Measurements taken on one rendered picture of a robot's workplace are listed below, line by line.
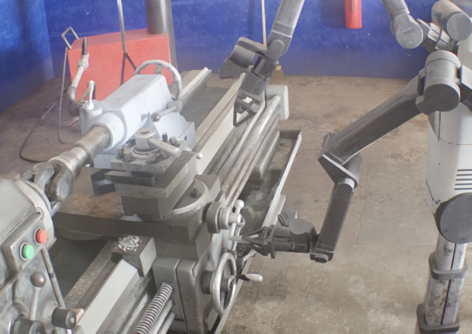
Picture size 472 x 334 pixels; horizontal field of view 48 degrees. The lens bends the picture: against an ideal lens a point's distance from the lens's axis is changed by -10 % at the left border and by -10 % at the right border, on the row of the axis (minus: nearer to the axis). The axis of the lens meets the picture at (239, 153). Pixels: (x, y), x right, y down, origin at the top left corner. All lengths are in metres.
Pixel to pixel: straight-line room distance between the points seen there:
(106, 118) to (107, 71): 2.83
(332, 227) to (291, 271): 1.45
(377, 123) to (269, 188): 1.75
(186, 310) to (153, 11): 3.27
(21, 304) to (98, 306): 0.45
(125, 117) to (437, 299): 1.17
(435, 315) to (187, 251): 0.78
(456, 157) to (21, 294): 1.00
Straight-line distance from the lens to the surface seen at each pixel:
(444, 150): 1.35
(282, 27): 1.51
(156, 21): 4.74
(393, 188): 3.76
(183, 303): 1.82
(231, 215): 1.80
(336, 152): 1.32
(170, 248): 1.76
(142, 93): 2.11
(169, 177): 1.66
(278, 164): 3.16
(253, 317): 2.73
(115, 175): 1.67
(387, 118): 1.21
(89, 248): 2.05
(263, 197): 2.85
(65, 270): 1.96
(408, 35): 1.52
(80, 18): 6.66
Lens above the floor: 1.81
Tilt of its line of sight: 25 degrees down
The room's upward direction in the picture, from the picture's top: 5 degrees counter-clockwise
